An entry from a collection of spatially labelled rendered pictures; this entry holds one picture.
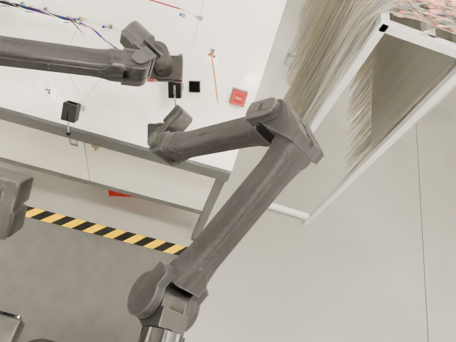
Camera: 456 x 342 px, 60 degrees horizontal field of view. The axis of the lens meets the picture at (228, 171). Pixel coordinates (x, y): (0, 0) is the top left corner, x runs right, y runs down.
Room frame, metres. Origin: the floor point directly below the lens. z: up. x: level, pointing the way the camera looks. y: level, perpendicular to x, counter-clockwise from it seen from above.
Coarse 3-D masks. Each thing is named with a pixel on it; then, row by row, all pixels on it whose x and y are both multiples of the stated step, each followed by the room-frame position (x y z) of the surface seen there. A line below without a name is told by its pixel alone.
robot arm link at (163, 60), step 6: (150, 36) 0.71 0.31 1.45; (144, 42) 0.69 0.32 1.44; (150, 42) 0.70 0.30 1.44; (156, 42) 0.70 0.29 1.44; (162, 42) 0.71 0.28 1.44; (150, 48) 0.68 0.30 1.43; (156, 48) 0.69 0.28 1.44; (162, 48) 0.70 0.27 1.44; (156, 54) 0.68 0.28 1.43; (162, 54) 0.68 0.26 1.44; (168, 54) 0.70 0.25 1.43; (156, 60) 0.67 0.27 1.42; (162, 60) 0.67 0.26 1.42; (168, 60) 0.70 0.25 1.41; (156, 66) 0.67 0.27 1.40; (162, 66) 0.68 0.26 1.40
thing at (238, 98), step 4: (236, 92) 0.96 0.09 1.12; (240, 92) 0.97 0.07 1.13; (244, 92) 0.97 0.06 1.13; (232, 96) 0.95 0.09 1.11; (236, 96) 0.95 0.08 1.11; (240, 96) 0.96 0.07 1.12; (244, 96) 0.96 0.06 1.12; (232, 100) 0.94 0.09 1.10; (236, 100) 0.95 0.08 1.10; (240, 100) 0.95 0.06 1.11; (244, 100) 0.96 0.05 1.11; (236, 104) 0.94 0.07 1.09; (240, 104) 0.94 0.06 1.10
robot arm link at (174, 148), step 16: (256, 112) 0.49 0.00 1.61; (272, 112) 0.48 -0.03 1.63; (208, 128) 0.53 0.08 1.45; (224, 128) 0.51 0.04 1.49; (240, 128) 0.49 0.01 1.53; (256, 128) 0.48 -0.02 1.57; (160, 144) 0.52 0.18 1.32; (176, 144) 0.51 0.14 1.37; (192, 144) 0.50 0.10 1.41; (208, 144) 0.49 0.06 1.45; (224, 144) 0.48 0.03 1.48; (240, 144) 0.48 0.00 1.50; (256, 144) 0.48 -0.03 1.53; (176, 160) 0.50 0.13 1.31
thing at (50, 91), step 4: (44, 84) 0.76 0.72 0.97; (48, 84) 0.77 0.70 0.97; (44, 88) 0.75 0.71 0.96; (48, 88) 0.76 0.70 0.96; (52, 88) 0.76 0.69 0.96; (56, 88) 0.77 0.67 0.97; (44, 92) 0.75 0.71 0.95; (48, 92) 0.75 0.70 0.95; (52, 92) 0.76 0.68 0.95; (56, 92) 0.76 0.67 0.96; (44, 96) 0.74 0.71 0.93; (48, 96) 0.74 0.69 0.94; (52, 96) 0.75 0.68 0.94; (56, 96) 0.75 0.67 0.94
